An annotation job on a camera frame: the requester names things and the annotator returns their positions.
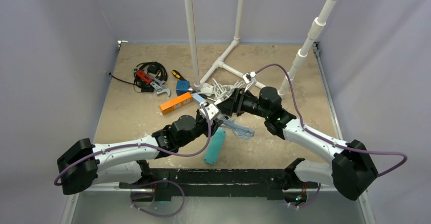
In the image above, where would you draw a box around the white cord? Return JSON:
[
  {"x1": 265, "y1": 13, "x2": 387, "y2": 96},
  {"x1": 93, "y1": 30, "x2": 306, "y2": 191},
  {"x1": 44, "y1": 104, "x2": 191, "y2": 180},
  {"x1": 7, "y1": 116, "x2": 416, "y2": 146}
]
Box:
[{"x1": 200, "y1": 78, "x2": 247, "y2": 104}]

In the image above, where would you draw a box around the light blue cord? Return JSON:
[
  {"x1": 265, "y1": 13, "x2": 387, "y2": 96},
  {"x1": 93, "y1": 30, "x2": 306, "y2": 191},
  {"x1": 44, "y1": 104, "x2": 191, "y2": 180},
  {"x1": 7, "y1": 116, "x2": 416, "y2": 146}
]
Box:
[{"x1": 220, "y1": 117, "x2": 256, "y2": 140}]

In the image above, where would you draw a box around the blue cube socket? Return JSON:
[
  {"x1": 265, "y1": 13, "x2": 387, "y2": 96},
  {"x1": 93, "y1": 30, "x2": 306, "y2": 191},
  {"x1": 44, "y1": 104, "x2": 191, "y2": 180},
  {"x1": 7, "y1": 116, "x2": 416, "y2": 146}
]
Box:
[{"x1": 175, "y1": 80, "x2": 190, "y2": 96}]

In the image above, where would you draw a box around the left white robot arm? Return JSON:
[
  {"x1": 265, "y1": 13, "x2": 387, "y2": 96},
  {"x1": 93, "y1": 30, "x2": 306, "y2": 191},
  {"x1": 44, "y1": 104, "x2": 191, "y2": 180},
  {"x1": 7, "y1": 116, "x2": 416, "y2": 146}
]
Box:
[{"x1": 54, "y1": 114, "x2": 222, "y2": 195}]

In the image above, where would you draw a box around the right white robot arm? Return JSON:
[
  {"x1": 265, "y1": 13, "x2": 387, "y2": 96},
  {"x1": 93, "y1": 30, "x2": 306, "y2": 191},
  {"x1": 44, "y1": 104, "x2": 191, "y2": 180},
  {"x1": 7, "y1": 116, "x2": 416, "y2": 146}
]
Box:
[{"x1": 215, "y1": 87, "x2": 378, "y2": 201}]

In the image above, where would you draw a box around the teal rectangular box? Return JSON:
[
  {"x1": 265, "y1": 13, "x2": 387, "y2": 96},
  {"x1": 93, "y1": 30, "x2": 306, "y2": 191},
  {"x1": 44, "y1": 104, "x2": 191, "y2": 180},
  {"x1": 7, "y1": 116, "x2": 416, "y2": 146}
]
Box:
[{"x1": 204, "y1": 129, "x2": 226, "y2": 165}]

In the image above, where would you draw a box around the light blue power strip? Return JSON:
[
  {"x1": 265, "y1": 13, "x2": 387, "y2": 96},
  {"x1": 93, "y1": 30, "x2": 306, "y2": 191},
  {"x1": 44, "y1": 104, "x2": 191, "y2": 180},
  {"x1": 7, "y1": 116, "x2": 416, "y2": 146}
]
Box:
[{"x1": 192, "y1": 93, "x2": 207, "y2": 106}]

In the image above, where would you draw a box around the orange power strip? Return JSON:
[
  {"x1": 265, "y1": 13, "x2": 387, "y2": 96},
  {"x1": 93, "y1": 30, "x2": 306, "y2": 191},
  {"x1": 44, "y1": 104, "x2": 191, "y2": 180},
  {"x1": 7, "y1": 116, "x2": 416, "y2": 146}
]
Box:
[{"x1": 159, "y1": 92, "x2": 193, "y2": 115}]

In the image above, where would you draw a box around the yellow black screwdriver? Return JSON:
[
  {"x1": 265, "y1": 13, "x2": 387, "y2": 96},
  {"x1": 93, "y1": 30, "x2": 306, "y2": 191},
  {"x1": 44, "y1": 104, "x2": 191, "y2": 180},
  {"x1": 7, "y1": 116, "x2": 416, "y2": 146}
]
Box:
[{"x1": 171, "y1": 70, "x2": 186, "y2": 81}]

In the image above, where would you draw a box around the silver adjustable wrench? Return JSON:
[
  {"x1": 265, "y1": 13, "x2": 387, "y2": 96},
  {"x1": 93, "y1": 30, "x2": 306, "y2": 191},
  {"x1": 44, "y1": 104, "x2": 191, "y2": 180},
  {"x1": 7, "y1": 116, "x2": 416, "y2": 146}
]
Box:
[{"x1": 134, "y1": 68, "x2": 171, "y2": 97}]

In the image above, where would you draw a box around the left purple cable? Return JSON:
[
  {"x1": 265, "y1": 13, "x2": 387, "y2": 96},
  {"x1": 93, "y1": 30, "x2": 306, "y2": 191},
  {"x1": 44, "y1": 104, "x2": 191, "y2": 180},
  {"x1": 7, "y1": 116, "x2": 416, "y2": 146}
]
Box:
[{"x1": 53, "y1": 105, "x2": 213, "y2": 218}]

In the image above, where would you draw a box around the purple cable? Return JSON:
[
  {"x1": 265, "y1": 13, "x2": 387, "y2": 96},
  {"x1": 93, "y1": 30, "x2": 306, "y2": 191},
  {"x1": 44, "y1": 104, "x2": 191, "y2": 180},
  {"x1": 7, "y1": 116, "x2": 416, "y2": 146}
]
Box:
[
  {"x1": 53, "y1": 105, "x2": 213, "y2": 218},
  {"x1": 254, "y1": 63, "x2": 408, "y2": 210}
]

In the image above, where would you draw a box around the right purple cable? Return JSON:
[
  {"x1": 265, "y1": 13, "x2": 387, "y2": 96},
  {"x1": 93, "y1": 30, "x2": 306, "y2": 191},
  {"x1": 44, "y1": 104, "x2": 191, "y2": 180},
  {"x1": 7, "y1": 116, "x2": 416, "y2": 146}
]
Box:
[{"x1": 254, "y1": 63, "x2": 408, "y2": 210}]

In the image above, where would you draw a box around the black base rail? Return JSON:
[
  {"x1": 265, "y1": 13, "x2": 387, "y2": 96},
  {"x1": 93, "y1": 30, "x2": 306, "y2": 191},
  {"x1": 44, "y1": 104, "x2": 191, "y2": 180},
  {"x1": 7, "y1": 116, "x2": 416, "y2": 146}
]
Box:
[{"x1": 119, "y1": 168, "x2": 318, "y2": 201}]

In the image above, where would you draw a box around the black coiled cable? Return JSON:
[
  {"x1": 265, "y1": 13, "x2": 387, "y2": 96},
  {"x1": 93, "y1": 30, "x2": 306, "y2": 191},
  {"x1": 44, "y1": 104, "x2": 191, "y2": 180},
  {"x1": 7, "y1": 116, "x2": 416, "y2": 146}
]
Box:
[{"x1": 106, "y1": 62, "x2": 169, "y2": 93}]

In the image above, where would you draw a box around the white PVC pipe frame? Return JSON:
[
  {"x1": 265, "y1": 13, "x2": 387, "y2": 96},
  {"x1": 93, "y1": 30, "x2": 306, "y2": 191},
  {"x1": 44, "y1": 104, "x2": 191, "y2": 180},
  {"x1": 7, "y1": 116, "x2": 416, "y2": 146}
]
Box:
[{"x1": 181, "y1": 0, "x2": 351, "y2": 99}]

